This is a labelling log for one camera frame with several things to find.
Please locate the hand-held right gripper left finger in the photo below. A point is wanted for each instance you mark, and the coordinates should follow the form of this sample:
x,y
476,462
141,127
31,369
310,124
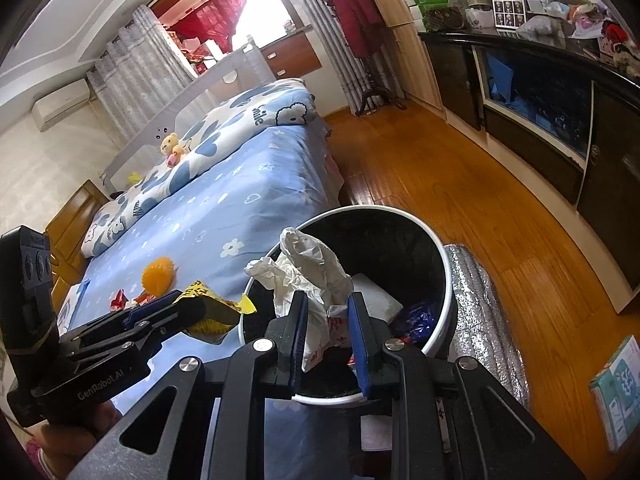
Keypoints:
x,y
301,340

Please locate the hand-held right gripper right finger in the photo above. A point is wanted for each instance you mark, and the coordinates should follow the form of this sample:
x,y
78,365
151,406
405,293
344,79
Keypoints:
x,y
360,345

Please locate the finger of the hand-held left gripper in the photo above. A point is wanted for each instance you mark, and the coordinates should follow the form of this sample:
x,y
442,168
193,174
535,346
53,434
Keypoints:
x,y
180,322
150,307

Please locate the orange snack wrapper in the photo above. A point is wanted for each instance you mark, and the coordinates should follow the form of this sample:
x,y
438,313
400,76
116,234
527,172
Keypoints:
x,y
147,299

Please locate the red snack wrapper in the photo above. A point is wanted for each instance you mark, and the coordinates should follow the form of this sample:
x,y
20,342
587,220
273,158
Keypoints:
x,y
121,301

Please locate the yellow spiky ball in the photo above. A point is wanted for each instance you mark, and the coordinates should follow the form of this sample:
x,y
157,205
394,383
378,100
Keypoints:
x,y
157,276

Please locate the yellow snack packet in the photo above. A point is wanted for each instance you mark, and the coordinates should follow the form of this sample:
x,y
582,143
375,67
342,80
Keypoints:
x,y
215,312

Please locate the white foam block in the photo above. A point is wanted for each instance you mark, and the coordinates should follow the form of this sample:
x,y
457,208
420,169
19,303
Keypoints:
x,y
377,297

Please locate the blue plastic wrapper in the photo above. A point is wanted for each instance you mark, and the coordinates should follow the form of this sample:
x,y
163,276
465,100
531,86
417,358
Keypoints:
x,y
415,320

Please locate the white plastic bag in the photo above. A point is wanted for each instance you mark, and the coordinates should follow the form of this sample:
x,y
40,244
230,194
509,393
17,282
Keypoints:
x,y
305,270

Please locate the white round bin black liner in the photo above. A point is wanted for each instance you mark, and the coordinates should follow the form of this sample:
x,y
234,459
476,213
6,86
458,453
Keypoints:
x,y
400,245

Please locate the person's left hand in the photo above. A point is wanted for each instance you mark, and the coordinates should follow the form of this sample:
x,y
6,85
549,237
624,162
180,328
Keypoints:
x,y
75,445

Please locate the small blue heart pillow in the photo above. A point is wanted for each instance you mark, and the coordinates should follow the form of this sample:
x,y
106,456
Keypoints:
x,y
72,307

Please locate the wooden headboard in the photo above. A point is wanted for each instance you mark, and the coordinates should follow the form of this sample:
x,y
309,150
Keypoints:
x,y
70,220

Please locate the silver foil mat roll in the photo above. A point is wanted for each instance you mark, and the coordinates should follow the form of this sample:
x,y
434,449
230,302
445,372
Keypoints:
x,y
485,320

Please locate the small yellow toy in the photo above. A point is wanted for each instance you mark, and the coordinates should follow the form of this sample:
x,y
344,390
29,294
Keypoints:
x,y
136,178

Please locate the yellow teddy bear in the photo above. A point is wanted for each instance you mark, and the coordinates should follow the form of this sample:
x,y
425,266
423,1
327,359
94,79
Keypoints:
x,y
172,149

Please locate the blue heart print duvet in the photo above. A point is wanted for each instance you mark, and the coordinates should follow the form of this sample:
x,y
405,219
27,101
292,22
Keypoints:
x,y
225,125

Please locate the white air conditioner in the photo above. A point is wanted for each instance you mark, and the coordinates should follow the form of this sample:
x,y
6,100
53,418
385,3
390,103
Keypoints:
x,y
60,105

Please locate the grey patterned curtain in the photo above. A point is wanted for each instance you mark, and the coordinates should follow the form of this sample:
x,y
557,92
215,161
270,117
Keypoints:
x,y
320,35
135,70

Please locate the dark wooden coat rack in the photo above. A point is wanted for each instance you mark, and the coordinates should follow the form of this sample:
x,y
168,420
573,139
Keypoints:
x,y
375,90

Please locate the red gift boxes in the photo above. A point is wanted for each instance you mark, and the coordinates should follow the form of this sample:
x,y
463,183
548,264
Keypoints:
x,y
197,52

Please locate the teal white tissue pack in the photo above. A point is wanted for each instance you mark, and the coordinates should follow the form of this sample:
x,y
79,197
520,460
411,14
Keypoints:
x,y
620,395

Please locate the wooden windowsill cabinet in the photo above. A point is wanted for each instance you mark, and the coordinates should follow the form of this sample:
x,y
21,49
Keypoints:
x,y
292,57

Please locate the wooden wardrobe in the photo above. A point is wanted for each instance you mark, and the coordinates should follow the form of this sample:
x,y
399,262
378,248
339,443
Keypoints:
x,y
415,60

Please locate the black glossy cabinet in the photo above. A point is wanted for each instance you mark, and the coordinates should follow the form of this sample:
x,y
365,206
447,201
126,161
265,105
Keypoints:
x,y
540,110

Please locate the red lace curtain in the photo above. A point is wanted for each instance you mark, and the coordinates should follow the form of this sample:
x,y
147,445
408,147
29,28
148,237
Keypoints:
x,y
210,15

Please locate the red jacket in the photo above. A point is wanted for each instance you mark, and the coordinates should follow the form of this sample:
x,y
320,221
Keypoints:
x,y
352,15

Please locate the brown patterned pouch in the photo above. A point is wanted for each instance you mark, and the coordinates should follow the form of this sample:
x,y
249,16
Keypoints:
x,y
444,19

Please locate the black photo sheet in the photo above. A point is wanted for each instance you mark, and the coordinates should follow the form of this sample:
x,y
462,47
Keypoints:
x,y
507,7

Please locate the grey bed guard rail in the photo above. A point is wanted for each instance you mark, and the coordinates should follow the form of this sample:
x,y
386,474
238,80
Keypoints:
x,y
230,70

